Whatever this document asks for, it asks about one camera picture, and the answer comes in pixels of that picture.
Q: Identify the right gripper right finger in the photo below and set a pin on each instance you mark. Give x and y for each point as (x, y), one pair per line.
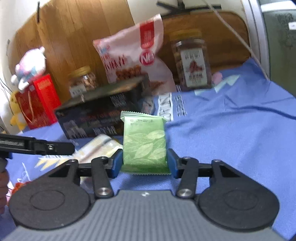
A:
(187, 170)

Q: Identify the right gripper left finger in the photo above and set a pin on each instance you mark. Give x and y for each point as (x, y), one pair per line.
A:
(103, 169)

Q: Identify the clear cake packet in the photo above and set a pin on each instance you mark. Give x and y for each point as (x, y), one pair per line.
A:
(100, 146)

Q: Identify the green tea snack packet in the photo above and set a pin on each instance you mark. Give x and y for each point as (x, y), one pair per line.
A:
(144, 144)

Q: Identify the red spicy snack packet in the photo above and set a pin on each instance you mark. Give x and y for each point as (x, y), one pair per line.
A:
(18, 186)

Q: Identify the person's left hand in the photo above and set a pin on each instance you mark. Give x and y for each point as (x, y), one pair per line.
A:
(4, 180)

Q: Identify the yellow duck plush toy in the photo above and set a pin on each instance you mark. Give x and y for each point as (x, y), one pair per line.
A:
(17, 118)

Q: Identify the red gift bag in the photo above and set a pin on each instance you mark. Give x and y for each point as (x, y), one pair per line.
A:
(38, 102)

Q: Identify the black sheep storage box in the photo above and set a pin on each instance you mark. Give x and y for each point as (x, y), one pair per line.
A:
(98, 111)

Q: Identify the blue printed tablecloth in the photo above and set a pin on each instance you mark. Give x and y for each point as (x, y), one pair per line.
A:
(242, 132)

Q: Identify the pink white plush toy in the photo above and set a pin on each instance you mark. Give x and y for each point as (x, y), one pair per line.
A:
(31, 66)

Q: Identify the left nut jar gold lid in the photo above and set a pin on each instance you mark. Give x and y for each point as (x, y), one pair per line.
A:
(81, 80)

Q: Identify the nut jar gold lid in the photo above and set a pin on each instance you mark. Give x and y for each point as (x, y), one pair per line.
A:
(81, 80)
(191, 58)

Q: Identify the right nut jar gold lid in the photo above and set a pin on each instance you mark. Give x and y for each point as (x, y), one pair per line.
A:
(191, 58)

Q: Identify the pink twisted-dough snack bag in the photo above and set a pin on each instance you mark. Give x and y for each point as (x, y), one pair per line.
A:
(133, 52)

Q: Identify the brown cushion board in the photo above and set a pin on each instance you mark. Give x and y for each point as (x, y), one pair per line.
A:
(225, 51)

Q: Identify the wooden board backdrop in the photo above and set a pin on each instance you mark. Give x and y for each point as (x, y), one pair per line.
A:
(67, 29)

